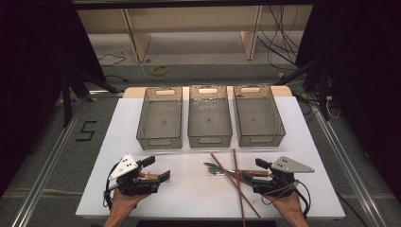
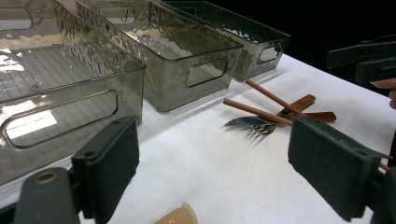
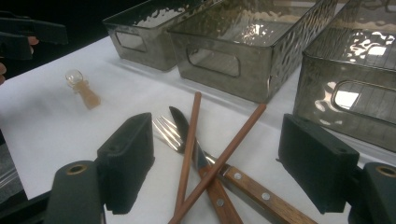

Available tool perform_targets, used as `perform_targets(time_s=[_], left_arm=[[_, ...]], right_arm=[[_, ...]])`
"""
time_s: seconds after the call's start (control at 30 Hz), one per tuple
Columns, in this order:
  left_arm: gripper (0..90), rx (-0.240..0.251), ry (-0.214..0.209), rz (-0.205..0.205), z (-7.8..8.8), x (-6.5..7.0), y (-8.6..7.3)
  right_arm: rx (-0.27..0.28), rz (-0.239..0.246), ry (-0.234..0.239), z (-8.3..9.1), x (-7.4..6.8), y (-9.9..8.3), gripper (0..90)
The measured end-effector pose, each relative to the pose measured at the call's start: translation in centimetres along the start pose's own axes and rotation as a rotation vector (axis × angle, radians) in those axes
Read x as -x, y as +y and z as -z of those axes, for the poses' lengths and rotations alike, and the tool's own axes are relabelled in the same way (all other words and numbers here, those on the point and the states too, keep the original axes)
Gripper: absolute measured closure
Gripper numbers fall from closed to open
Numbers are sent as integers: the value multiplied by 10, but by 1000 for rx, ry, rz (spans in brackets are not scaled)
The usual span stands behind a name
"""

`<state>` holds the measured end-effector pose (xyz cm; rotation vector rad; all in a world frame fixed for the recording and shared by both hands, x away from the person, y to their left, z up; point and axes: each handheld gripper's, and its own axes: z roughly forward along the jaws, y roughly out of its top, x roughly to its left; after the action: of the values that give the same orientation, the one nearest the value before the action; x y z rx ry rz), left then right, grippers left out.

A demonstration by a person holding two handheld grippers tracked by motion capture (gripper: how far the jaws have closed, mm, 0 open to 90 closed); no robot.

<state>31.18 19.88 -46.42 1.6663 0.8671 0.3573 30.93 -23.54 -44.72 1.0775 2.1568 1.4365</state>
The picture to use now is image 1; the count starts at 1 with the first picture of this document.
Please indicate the yellow tape roll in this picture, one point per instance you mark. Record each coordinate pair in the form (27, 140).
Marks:
(160, 70)

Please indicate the black metal stand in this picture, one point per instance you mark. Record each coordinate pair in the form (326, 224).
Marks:
(323, 94)

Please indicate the person's left hand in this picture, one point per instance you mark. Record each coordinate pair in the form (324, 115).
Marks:
(124, 201)

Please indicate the light wooden utensil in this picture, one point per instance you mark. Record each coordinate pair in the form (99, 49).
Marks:
(152, 176)

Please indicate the white table sheet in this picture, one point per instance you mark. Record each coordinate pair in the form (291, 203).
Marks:
(195, 195)

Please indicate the aluminium floor rail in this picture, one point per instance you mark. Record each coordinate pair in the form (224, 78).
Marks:
(350, 164)
(47, 164)

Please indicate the person's right hand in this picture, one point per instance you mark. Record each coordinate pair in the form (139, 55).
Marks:
(287, 205)

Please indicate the black tripod stand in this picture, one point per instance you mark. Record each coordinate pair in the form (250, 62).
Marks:
(66, 101)

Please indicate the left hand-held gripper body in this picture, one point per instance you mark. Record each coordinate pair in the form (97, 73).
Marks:
(126, 167)

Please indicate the black curtain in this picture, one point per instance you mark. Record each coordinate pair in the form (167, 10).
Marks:
(365, 78)
(31, 78)

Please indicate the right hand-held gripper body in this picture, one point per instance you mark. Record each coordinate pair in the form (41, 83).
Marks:
(288, 165)

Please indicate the brown wooden chopstick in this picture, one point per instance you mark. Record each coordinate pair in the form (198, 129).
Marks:
(240, 201)
(227, 174)

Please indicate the grey transparent plastic bin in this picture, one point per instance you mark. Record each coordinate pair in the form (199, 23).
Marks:
(209, 116)
(257, 119)
(157, 119)

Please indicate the light wooden desk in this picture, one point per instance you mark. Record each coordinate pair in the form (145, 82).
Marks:
(195, 19)

